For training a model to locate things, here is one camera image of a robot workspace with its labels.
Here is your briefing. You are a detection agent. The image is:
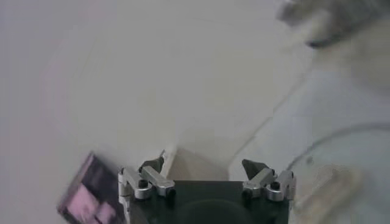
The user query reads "black laptop pink screen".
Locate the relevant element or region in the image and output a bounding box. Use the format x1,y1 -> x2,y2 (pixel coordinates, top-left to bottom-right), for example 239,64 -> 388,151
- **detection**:
57,151 -> 126,224

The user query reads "white side table with mouse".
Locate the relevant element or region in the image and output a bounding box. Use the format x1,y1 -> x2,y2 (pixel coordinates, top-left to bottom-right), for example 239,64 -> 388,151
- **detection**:
161,145 -> 231,182

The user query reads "stainless steel steamer basket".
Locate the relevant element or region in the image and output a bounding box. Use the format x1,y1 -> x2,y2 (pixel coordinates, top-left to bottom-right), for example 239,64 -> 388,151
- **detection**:
275,0 -> 390,49

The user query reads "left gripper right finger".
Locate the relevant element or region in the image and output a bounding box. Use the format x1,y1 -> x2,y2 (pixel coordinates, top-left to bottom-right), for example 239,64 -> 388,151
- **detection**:
241,158 -> 297,202

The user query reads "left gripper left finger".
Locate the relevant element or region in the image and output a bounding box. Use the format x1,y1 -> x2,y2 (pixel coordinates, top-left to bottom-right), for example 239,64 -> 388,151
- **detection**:
117,149 -> 177,200

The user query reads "glass pot lid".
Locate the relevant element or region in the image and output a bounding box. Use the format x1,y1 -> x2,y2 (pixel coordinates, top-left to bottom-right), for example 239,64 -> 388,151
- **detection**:
286,121 -> 390,224

